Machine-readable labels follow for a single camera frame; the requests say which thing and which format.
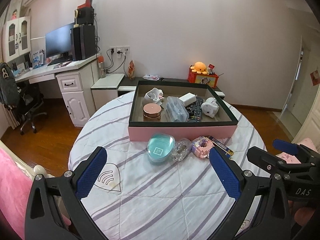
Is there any white glass door cabinet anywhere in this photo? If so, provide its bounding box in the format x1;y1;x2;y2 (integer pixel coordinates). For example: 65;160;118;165
2;16;31;62

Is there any black white tv stand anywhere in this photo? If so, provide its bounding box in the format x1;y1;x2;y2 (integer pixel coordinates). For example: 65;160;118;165
90;73;226;112

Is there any pink box with black rim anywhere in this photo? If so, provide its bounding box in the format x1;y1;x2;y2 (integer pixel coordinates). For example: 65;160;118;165
128;80;238;141

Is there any black speaker with red bag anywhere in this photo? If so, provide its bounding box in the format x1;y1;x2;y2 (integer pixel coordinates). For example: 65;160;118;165
74;0;94;28

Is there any orange cap water bottle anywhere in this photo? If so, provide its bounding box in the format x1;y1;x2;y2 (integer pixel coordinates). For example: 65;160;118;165
97;55;106;78

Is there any black computer tower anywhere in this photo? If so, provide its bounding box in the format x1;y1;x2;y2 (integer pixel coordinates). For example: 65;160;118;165
70;25;97;61

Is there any pink lidded jar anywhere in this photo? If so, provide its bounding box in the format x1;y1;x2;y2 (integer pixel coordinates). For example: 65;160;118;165
143;103;162;122

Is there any black office chair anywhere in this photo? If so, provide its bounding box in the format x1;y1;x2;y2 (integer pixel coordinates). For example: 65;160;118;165
1;62;47;135

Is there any black remote control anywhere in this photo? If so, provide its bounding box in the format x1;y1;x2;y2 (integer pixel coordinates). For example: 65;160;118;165
185;96;204;122

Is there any white power adapter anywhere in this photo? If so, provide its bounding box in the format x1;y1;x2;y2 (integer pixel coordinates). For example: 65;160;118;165
179;93;197;107

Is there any pink quilt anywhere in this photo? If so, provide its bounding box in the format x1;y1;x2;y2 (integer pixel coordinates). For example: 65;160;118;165
284;144;319;172

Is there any orange octopus plush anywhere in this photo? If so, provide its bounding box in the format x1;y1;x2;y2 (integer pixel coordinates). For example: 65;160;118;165
190;61;208;75

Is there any teal oval case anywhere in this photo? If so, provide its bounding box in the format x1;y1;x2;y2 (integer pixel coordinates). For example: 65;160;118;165
147;133;176;165

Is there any pink building block figure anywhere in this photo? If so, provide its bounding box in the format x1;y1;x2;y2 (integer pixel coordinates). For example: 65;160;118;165
191;136;214;159

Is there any clear box of masks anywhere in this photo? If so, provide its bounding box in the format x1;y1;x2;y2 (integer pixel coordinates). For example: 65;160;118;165
164;96;189;122

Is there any white door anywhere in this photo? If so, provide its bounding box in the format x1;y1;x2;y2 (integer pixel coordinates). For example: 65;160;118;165
277;37;311;140

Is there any white desk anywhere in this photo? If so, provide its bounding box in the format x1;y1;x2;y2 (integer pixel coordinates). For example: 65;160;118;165
15;53;100;127

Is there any white handheld fan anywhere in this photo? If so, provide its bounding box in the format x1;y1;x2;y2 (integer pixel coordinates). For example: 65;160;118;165
142;88;164;106

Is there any blue and gold box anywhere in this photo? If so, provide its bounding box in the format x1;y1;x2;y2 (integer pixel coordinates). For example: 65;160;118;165
208;136;234;158

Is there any patterned cloth pouch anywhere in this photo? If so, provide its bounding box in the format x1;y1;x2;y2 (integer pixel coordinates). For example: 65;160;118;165
143;75;160;81

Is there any orange snack bag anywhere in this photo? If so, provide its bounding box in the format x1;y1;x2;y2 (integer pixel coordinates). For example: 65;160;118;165
128;60;135;80

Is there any red toy box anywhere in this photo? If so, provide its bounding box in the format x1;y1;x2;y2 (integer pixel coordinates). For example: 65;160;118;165
188;69;219;88

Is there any wall power outlet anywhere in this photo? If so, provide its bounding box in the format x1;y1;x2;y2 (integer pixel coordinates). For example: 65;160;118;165
110;46;131;55

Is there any black computer monitor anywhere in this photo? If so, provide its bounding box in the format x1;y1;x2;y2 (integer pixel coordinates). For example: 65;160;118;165
45;23;74;66

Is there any person's right hand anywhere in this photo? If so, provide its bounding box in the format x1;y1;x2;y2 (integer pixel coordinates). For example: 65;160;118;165
288;200;316;227

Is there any white astronaut figurine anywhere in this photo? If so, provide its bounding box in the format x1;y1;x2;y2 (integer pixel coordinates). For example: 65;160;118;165
201;98;220;118

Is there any striped white tablecloth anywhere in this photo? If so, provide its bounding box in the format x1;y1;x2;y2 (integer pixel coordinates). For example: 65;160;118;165
68;90;268;240

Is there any pink blanket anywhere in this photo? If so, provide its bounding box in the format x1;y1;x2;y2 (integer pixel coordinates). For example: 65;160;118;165
0;147;72;240

